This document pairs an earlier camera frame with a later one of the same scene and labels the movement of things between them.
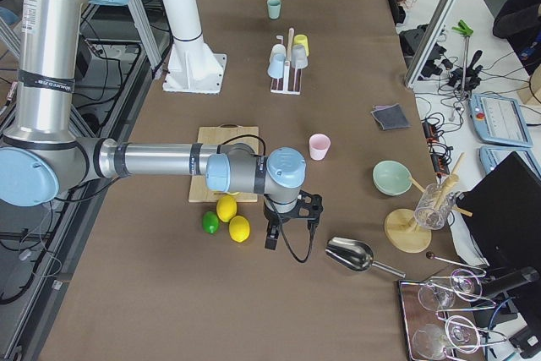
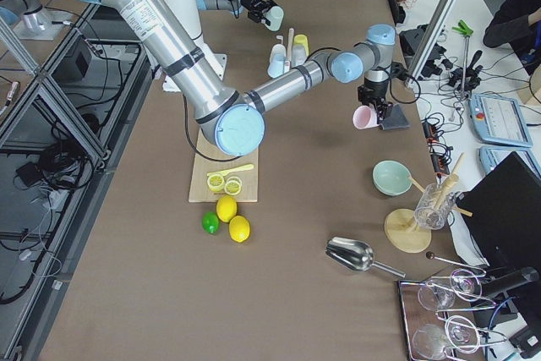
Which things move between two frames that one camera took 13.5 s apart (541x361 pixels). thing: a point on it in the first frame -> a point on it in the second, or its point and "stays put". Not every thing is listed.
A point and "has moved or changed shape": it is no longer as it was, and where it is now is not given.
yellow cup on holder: (301, 39) stays put
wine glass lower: (429, 341) stays put
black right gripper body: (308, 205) -> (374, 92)
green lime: (210, 222) stays put
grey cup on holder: (298, 57) stays put
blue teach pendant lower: (490, 156) stays put
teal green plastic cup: (274, 8) has moved or changed shape
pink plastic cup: (319, 144) -> (363, 117)
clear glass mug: (434, 205) stays put
